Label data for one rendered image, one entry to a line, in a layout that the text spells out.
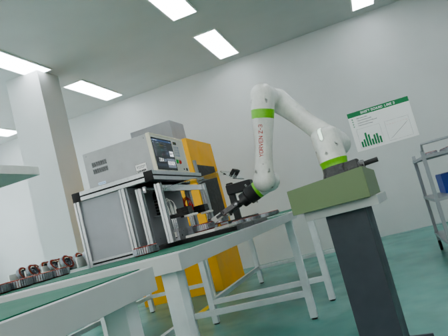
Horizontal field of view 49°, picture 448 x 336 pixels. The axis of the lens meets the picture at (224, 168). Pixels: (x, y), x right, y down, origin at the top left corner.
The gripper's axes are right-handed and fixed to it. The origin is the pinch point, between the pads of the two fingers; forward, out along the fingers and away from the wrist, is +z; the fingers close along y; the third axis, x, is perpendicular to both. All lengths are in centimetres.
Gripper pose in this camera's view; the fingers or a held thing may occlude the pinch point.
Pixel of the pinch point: (218, 219)
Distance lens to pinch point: 263.3
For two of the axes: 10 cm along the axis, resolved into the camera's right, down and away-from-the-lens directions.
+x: 5.6, 8.0, -2.0
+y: -2.9, -0.3, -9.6
